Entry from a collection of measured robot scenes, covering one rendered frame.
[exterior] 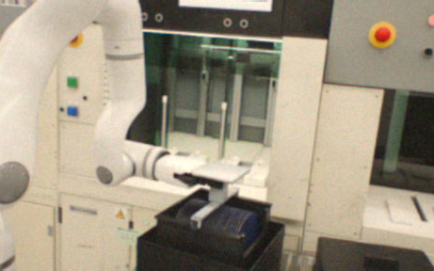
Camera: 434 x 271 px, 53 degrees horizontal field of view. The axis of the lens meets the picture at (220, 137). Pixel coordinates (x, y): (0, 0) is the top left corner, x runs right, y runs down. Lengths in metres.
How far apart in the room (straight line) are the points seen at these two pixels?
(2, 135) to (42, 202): 0.97
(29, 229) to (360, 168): 1.21
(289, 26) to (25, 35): 0.73
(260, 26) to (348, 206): 0.59
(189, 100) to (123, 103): 1.33
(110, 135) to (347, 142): 0.68
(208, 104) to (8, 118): 1.60
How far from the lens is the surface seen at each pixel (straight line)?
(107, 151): 1.01
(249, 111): 2.26
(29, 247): 1.85
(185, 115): 2.34
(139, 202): 1.53
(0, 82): 0.84
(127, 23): 1.01
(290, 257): 1.39
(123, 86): 1.03
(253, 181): 1.58
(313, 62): 1.24
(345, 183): 1.35
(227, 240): 0.94
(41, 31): 0.86
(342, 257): 1.19
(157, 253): 0.99
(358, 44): 1.28
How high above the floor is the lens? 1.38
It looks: 13 degrees down
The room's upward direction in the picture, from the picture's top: 5 degrees clockwise
